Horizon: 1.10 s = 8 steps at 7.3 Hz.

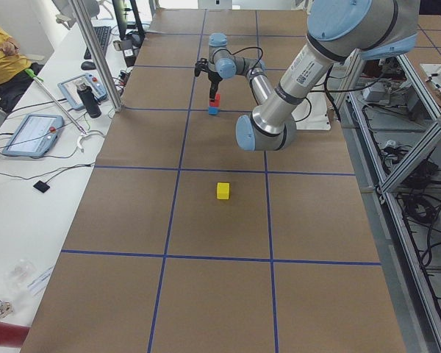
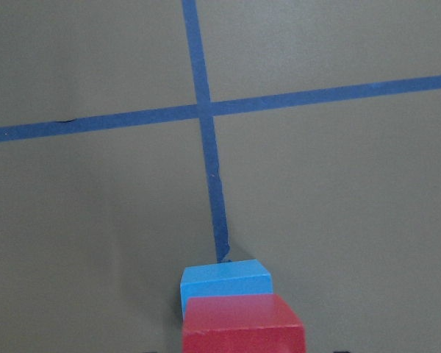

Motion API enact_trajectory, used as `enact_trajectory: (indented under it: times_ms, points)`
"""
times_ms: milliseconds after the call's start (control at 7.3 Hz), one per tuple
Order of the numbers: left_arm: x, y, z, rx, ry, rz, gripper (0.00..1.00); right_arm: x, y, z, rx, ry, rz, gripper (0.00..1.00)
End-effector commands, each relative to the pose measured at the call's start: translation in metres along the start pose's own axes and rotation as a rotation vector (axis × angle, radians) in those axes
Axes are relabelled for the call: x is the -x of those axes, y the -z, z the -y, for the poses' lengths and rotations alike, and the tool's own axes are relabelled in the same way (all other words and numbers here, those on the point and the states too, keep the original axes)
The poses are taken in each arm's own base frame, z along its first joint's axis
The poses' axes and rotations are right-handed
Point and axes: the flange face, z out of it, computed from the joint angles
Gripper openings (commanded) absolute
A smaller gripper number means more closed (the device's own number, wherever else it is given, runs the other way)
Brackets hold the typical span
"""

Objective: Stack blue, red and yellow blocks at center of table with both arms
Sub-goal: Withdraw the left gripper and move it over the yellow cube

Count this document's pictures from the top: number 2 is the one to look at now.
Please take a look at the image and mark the red wooden block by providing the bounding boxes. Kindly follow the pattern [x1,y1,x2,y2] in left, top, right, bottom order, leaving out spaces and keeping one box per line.
[182,294,306,352]

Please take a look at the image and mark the blue wooden block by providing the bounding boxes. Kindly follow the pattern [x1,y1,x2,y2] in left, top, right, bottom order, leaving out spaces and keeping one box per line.
[180,259,273,317]

